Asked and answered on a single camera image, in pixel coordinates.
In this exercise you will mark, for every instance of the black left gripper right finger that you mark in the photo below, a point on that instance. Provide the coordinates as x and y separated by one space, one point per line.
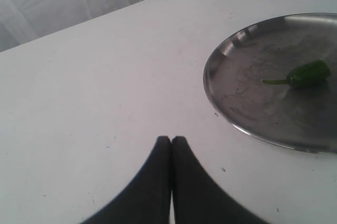
197 198

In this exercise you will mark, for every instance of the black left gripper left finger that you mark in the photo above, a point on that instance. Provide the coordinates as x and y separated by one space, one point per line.
147 198

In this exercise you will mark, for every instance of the dark green object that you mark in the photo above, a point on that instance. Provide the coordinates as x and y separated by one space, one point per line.
304 76

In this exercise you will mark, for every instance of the round stainless steel plate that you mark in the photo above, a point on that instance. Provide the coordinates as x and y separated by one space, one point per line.
236 72

